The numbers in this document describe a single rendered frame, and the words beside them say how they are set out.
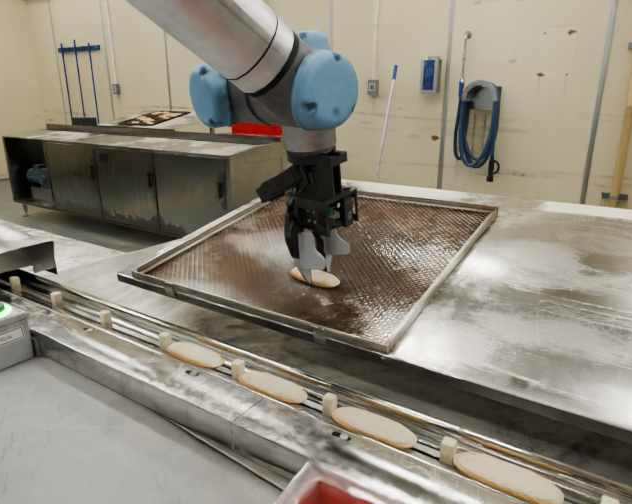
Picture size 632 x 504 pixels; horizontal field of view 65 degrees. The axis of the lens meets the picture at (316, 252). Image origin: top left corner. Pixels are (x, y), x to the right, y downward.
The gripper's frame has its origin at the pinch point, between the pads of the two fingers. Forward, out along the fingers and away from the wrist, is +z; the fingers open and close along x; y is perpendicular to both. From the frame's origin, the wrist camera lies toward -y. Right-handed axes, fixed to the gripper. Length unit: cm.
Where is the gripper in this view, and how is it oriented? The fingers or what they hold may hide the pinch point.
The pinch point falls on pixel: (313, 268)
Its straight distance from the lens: 81.3
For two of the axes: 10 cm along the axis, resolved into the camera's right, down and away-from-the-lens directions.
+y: 7.4, 2.2, -6.3
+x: 6.6, -3.8, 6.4
